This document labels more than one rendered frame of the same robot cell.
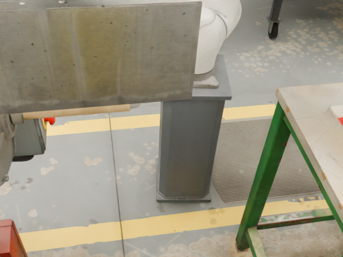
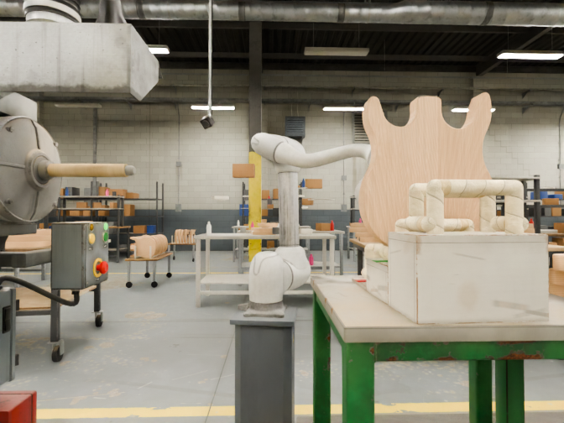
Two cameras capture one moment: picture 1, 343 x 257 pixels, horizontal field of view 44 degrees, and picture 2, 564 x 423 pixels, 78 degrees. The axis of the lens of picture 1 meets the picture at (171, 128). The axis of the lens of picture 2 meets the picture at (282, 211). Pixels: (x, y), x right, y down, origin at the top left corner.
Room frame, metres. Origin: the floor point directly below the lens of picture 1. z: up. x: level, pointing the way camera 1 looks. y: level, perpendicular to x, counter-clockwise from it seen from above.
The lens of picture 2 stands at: (-0.20, -0.46, 1.14)
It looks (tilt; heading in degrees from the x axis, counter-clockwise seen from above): 1 degrees up; 11
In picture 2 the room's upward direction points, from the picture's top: straight up
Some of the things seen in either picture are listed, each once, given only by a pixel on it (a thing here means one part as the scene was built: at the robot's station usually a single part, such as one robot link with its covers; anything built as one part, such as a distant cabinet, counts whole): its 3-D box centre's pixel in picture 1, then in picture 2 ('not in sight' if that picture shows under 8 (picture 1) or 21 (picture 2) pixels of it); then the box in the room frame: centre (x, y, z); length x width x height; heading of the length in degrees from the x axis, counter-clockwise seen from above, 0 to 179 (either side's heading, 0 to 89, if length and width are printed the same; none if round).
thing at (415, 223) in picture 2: not in sight; (420, 223); (0.58, -0.60, 1.12); 0.11 x 0.03 x 0.03; 17
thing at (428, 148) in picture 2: not in sight; (425, 174); (0.76, -0.65, 1.25); 0.35 x 0.04 x 0.40; 106
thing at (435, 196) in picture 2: not in sight; (435, 211); (0.55, -0.62, 1.15); 0.03 x 0.03 x 0.09
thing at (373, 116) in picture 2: not in sight; (378, 115); (0.73, -0.53, 1.40); 0.07 x 0.04 x 0.09; 106
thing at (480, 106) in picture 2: not in sight; (473, 113); (0.80, -0.78, 1.41); 0.07 x 0.04 x 0.10; 106
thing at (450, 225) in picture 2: not in sight; (434, 225); (0.72, -0.66, 1.12); 0.20 x 0.03 x 0.03; 106
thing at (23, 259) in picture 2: not in sight; (41, 256); (0.67, 0.43, 1.02); 0.19 x 0.04 x 0.04; 13
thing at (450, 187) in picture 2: not in sight; (474, 187); (0.57, -0.71, 1.20); 0.20 x 0.03 x 0.03; 106
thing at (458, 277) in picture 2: not in sight; (462, 273); (0.61, -0.69, 1.02); 0.27 x 0.15 x 0.17; 107
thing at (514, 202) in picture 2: not in sight; (514, 211); (0.59, -0.79, 1.15); 0.03 x 0.03 x 0.09
